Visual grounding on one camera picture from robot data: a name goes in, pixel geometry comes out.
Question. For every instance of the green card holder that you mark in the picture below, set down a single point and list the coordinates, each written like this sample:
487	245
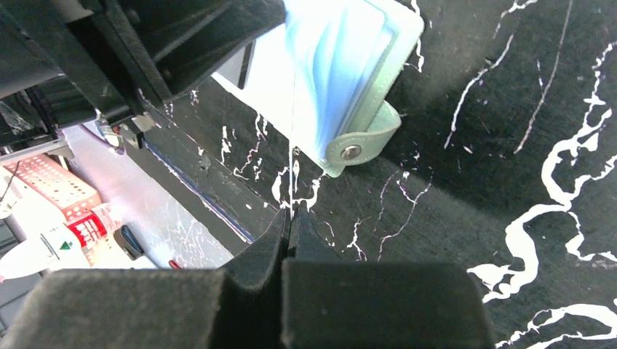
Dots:
321	77

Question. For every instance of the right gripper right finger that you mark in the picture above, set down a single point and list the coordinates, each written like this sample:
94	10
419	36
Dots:
331	303

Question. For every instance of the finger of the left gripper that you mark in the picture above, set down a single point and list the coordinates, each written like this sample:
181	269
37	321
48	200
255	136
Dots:
175	45

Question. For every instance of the black base bar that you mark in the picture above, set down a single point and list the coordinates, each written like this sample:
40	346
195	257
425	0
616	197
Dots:
235	168

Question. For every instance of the red white bottle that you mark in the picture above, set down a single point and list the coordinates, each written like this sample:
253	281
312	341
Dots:
58	245

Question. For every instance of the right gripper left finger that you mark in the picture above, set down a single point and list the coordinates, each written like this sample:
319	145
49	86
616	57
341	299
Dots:
237	305

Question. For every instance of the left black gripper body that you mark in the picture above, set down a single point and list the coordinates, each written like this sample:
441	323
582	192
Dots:
64	63

